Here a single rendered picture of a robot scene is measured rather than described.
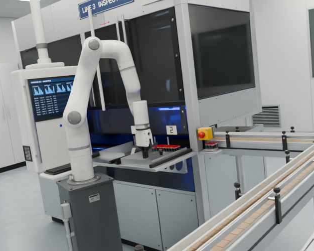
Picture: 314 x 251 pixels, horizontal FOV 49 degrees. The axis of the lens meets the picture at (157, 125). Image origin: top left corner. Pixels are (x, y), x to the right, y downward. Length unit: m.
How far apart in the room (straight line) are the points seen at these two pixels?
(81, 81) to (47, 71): 0.82
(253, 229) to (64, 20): 2.45
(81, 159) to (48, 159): 0.79
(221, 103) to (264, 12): 4.64
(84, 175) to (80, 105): 0.38
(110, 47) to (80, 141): 0.54
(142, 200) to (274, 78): 4.71
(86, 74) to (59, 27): 1.28
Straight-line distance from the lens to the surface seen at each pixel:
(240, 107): 2.70
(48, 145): 2.66
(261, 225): 1.07
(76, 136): 1.91
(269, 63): 6.88
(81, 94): 1.87
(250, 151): 2.15
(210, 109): 2.33
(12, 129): 7.05
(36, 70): 2.63
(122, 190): 2.81
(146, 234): 2.78
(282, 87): 6.82
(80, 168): 1.92
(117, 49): 1.92
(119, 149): 2.59
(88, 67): 1.88
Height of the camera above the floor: 1.37
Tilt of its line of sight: 8 degrees down
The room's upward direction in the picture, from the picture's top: 7 degrees counter-clockwise
